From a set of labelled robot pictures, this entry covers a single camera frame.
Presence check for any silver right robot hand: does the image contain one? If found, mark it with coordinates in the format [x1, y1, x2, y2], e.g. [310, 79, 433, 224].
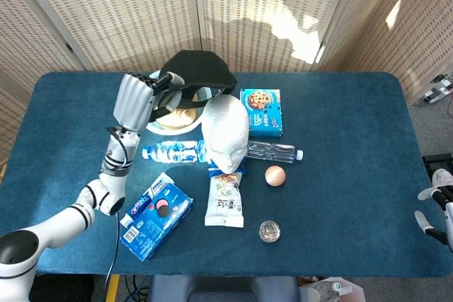
[414, 185, 453, 247]

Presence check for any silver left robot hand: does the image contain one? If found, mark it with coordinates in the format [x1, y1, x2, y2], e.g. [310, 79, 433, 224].
[113, 71, 185, 132]

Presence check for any black baseball cap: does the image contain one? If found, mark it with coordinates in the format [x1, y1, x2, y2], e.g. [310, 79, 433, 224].
[150, 50, 239, 120]

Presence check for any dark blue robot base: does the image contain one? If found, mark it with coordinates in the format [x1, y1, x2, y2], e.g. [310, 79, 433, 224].
[147, 274, 300, 302]

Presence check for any white sneaker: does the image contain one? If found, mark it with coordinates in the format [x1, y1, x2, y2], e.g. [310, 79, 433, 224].
[431, 168, 453, 190]

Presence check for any light blue plastic basin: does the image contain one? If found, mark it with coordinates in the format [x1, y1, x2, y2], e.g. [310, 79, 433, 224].
[146, 68, 214, 137]

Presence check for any blue label drink bottle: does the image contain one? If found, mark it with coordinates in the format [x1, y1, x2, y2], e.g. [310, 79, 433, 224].
[142, 139, 208, 165]

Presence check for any woven folding screen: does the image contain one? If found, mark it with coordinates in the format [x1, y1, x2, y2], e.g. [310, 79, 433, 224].
[0, 0, 453, 168]

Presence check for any white foam mannequin head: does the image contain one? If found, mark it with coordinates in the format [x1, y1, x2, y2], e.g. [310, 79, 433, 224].
[200, 95, 251, 175]

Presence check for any white blue toothpaste box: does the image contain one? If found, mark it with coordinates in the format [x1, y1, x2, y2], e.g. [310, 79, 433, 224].
[119, 172, 178, 228]

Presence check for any electronics on floor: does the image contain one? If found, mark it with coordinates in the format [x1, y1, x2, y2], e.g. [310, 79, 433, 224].
[419, 73, 453, 105]

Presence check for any blue Oreo cookie box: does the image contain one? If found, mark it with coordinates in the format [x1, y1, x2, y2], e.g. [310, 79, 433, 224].
[119, 183, 195, 262]

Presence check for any blue chocolate chip cookie box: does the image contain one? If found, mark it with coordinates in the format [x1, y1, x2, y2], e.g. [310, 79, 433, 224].
[239, 88, 285, 139]

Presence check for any white snack bag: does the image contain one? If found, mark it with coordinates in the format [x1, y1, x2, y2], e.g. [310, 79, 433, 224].
[204, 173, 246, 229]

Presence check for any clear plastic bottle on floor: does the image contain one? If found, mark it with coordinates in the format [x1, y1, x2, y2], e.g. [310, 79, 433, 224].
[306, 277, 366, 302]

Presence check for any clear plastic water bottle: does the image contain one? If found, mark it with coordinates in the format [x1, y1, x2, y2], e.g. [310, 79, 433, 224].
[246, 140, 304, 164]

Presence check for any pink ball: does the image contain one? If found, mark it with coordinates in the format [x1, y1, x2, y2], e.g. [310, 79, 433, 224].
[264, 165, 287, 187]

